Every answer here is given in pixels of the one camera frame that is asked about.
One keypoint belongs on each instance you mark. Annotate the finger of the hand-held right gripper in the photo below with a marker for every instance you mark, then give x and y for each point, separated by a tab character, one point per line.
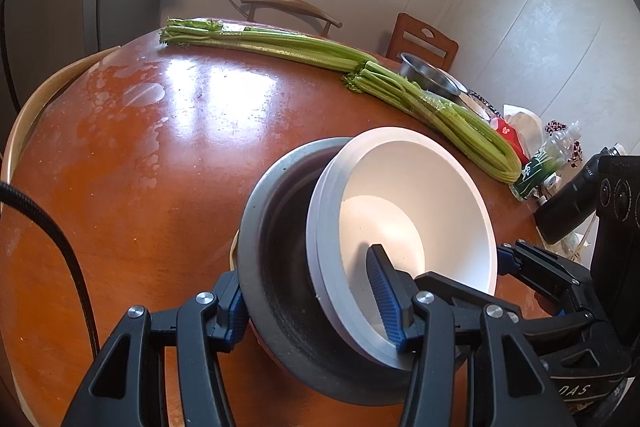
450	282
505	257

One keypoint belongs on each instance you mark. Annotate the red tissue packet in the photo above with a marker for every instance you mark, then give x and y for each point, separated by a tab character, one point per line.
505	129

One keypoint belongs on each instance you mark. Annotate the deep steel bowl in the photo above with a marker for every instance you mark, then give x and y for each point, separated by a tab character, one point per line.
430	74

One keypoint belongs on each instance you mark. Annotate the wooden chair with cutout back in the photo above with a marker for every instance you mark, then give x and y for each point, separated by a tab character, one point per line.
425	34

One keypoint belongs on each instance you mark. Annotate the red patterned pouch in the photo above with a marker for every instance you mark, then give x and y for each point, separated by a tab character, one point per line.
554	127

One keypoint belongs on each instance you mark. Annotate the long celery bunch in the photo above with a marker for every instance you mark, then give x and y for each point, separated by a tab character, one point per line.
280	44

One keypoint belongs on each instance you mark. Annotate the ceramic bowl with food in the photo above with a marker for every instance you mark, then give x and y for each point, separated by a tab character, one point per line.
477	109

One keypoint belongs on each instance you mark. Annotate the black thermos flask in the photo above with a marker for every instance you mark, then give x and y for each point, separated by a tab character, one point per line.
565	207

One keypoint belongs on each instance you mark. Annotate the light wooden chair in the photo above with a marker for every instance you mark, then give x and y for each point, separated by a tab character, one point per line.
55	82

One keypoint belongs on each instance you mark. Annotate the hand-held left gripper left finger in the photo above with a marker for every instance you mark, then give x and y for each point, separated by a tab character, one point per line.
235	307

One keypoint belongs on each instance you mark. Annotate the wooden chair with curved back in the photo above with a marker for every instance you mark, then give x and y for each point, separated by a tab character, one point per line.
285	3

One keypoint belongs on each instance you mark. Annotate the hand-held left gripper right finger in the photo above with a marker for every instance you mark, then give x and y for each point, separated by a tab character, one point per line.
382	292

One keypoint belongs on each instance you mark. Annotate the green-labelled plastic bottle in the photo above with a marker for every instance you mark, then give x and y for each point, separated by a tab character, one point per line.
537	167

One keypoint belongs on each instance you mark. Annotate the wrapped celery bunch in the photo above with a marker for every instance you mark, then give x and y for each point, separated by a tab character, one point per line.
450	122

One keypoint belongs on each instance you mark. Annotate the large white paper bowl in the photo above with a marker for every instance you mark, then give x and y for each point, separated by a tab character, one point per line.
314	232

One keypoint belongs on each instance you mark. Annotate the white plastic bag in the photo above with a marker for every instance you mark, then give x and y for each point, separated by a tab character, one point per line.
525	122

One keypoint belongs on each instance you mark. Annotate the wide-rimmed steel bowl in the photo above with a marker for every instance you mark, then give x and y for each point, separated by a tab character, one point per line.
250	247

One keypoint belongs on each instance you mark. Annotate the small white medicine bottle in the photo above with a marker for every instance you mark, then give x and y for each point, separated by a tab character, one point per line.
550	182

